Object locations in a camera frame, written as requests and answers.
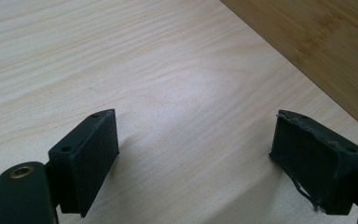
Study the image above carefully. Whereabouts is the wooden tea box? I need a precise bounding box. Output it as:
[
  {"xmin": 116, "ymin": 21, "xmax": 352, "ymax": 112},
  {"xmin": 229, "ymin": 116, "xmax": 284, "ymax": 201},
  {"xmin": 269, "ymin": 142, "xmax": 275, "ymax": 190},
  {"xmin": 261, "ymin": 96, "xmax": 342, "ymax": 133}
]
[{"xmin": 219, "ymin": 0, "xmax": 358, "ymax": 138}]

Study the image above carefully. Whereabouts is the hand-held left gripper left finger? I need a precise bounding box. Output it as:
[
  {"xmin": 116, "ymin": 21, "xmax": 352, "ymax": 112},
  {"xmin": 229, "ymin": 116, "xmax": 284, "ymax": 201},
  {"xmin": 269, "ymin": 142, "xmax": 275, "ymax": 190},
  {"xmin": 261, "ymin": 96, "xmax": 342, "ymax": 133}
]
[{"xmin": 48, "ymin": 108, "xmax": 120, "ymax": 217}]

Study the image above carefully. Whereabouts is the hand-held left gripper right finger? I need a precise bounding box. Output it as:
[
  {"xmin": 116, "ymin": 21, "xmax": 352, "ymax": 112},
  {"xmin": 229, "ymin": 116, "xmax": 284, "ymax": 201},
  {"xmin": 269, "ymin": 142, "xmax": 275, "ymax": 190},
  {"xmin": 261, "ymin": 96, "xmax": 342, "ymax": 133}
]
[{"xmin": 269, "ymin": 109, "xmax": 358, "ymax": 216}]

